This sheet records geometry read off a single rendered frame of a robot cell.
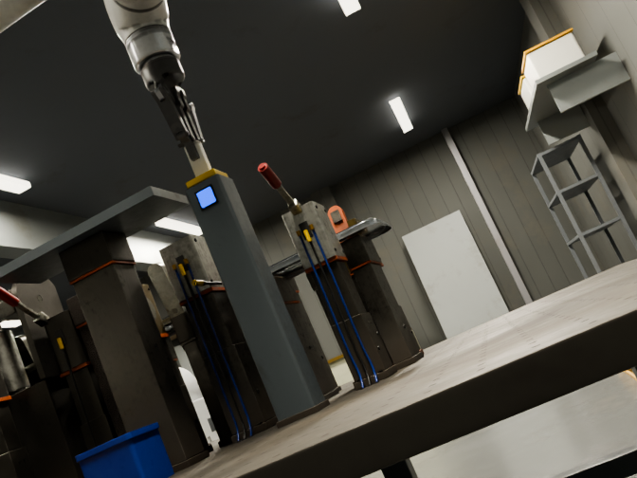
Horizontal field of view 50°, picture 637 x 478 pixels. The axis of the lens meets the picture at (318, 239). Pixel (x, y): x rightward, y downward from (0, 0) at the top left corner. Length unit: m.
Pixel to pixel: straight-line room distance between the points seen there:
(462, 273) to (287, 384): 8.12
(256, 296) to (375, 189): 8.66
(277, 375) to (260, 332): 0.08
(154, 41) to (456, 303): 8.05
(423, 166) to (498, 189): 1.07
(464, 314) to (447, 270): 0.62
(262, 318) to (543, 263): 8.52
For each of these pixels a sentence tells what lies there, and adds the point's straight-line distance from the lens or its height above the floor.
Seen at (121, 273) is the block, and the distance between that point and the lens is 1.31.
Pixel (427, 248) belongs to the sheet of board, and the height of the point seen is 1.74.
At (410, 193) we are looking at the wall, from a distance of 9.72.
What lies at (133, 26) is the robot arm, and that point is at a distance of 1.36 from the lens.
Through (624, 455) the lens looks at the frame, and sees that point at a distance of 2.14.
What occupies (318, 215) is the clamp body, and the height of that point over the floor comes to 1.03.
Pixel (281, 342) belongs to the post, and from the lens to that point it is 1.16.
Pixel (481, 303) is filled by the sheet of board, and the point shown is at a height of 0.80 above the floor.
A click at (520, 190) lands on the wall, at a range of 9.67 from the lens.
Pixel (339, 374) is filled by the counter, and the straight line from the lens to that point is 7.04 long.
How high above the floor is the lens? 0.75
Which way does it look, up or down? 11 degrees up
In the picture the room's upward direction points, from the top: 24 degrees counter-clockwise
